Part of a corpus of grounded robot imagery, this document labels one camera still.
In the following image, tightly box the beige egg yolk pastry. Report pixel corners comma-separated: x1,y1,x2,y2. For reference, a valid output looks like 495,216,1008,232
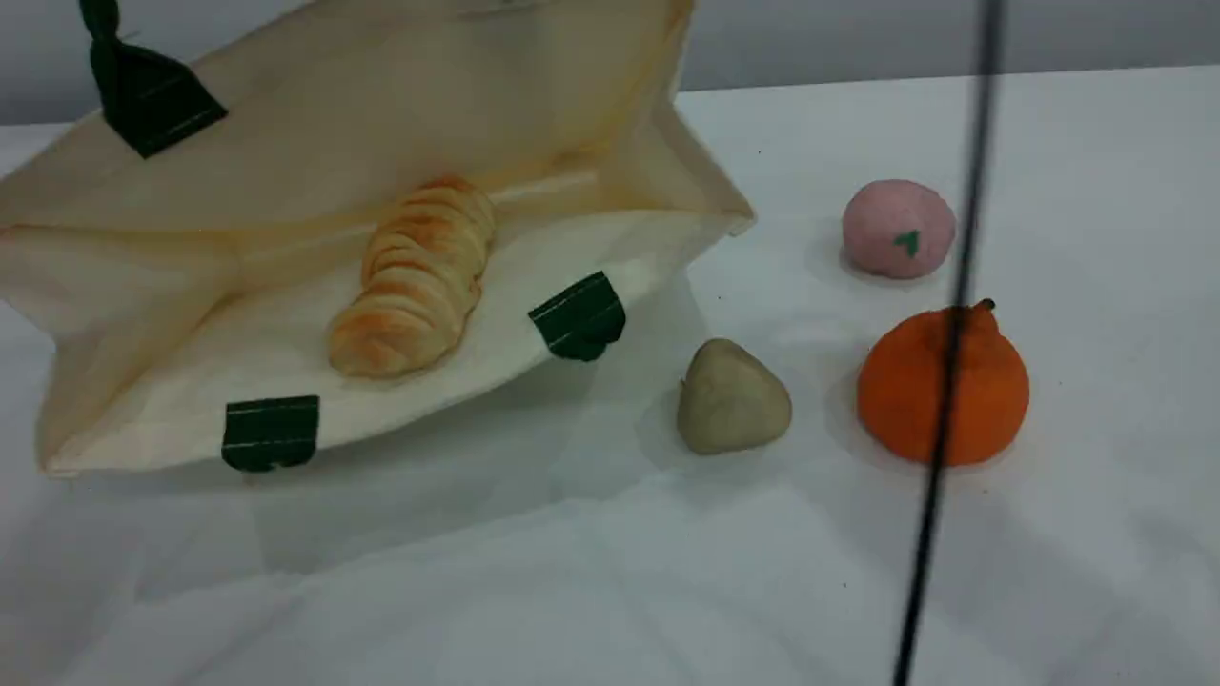
677,338,793,455

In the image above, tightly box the long ridged golden bread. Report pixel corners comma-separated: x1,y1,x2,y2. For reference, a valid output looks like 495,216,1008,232
327,174,498,380

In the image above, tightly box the white bag with green handles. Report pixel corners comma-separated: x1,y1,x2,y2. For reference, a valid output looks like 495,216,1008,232
0,0,759,477

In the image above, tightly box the pink round pastry green leaf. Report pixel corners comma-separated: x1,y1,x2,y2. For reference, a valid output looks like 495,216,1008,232
841,179,957,280

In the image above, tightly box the orange tangerine-shaped pastry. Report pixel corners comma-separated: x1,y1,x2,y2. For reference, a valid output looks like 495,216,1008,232
856,298,1031,468

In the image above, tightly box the thin black cable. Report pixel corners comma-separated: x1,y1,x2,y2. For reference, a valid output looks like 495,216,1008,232
891,0,1008,686

